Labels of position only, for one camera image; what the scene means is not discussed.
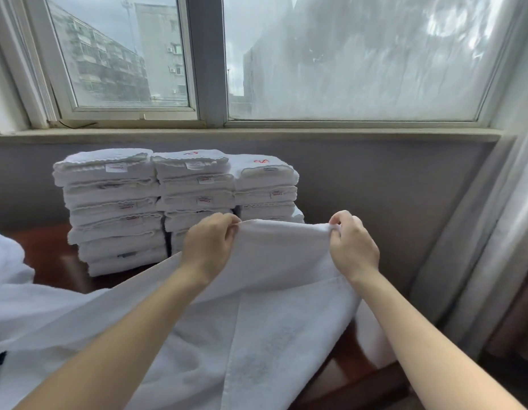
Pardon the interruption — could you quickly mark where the person's left hand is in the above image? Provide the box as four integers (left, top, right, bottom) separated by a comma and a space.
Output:
178, 212, 242, 286

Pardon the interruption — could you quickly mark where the person's right hand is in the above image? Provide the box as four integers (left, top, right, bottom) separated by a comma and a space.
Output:
329, 210, 381, 285

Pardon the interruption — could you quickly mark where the white towel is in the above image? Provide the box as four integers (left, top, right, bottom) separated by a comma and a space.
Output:
0, 219, 397, 410

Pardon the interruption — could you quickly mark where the person's right forearm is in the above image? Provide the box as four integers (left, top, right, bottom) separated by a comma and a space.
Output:
350, 269, 526, 410

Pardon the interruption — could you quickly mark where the person's left forearm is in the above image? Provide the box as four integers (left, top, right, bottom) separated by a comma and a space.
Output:
14, 264, 213, 410

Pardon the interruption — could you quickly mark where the grey windowsill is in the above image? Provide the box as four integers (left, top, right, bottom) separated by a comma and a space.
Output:
0, 128, 504, 144

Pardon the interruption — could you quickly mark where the stack of folded white towels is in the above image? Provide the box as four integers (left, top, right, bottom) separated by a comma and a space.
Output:
52, 148, 305, 278

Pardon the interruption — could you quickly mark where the white sheer curtain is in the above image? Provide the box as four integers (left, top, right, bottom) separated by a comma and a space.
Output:
410, 0, 528, 361

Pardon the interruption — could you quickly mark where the pale tall building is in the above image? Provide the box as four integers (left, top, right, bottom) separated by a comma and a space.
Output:
133, 2, 190, 103

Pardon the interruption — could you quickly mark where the grey apartment building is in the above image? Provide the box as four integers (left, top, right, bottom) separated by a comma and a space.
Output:
47, 0, 150, 108

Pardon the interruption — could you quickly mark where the brown drape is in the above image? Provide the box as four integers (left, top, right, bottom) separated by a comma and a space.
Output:
486, 269, 528, 363

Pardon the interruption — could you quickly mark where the pile of loose white linen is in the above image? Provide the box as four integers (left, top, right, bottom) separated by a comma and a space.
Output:
0, 226, 113, 355

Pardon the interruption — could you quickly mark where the white window frame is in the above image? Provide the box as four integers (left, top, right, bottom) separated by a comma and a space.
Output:
0, 0, 528, 129

